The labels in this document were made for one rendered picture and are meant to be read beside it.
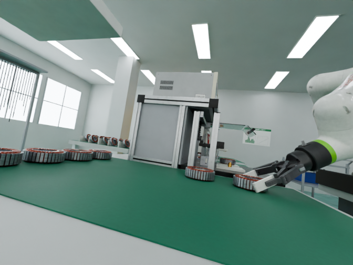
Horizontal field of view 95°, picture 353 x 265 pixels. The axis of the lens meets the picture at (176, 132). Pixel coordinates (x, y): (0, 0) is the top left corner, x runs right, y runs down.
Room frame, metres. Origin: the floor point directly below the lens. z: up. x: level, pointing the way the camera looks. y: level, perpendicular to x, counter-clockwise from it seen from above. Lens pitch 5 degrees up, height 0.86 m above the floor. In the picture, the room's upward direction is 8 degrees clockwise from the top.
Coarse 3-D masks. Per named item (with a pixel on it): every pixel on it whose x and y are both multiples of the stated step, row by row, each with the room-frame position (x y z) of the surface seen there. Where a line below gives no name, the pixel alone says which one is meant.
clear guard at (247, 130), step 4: (212, 124) 1.21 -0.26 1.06; (220, 124) 1.16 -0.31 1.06; (224, 124) 1.14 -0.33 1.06; (228, 124) 1.12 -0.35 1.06; (232, 124) 1.11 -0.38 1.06; (236, 124) 1.10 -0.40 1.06; (224, 128) 1.34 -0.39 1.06; (228, 128) 1.31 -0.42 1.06; (232, 128) 1.28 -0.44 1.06; (236, 128) 1.25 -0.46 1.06; (240, 128) 1.23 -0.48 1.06; (244, 128) 1.20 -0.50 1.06; (248, 128) 1.10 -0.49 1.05; (244, 132) 1.30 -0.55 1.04; (248, 132) 1.19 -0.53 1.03; (252, 132) 1.10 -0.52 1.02; (248, 136) 1.27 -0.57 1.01; (252, 136) 1.17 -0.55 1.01
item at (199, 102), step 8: (144, 96) 0.87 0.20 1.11; (152, 96) 0.86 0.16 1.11; (160, 96) 0.85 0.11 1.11; (168, 96) 0.84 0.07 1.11; (160, 104) 0.86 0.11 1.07; (168, 104) 0.84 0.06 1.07; (176, 104) 0.83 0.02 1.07; (184, 104) 0.81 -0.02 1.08; (192, 104) 0.80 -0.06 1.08; (200, 104) 0.79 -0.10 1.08; (208, 104) 0.78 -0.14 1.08; (216, 104) 0.77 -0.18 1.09; (192, 112) 1.12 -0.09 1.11; (208, 112) 1.06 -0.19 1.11; (200, 120) 1.41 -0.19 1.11; (208, 120) 1.36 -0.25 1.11
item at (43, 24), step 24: (0, 0) 0.40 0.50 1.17; (24, 0) 0.38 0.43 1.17; (48, 0) 0.37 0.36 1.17; (72, 0) 0.36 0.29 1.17; (96, 0) 0.37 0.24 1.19; (24, 24) 0.48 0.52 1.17; (48, 24) 0.47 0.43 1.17; (72, 24) 0.45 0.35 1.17; (96, 24) 0.44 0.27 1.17; (120, 24) 0.47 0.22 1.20
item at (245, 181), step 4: (236, 176) 0.57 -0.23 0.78; (240, 176) 0.56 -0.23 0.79; (244, 176) 0.61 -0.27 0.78; (248, 176) 0.61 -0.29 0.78; (252, 176) 0.61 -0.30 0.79; (236, 180) 0.56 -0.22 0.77; (240, 180) 0.54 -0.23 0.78; (244, 180) 0.53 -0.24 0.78; (248, 180) 0.52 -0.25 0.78; (252, 180) 0.52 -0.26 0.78; (256, 180) 0.52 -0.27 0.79; (236, 184) 0.55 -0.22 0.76; (240, 184) 0.54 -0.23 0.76; (244, 184) 0.53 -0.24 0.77; (248, 184) 0.52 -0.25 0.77; (244, 188) 0.54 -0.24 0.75; (248, 188) 0.52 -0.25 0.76; (252, 188) 0.53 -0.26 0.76
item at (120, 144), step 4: (80, 136) 2.19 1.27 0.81; (84, 136) 2.25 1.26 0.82; (80, 140) 2.20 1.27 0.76; (84, 140) 2.26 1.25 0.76; (88, 140) 2.15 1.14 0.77; (100, 140) 2.14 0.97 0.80; (108, 140) 2.07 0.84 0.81; (104, 144) 2.22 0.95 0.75; (108, 144) 2.07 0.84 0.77; (120, 144) 2.07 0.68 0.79
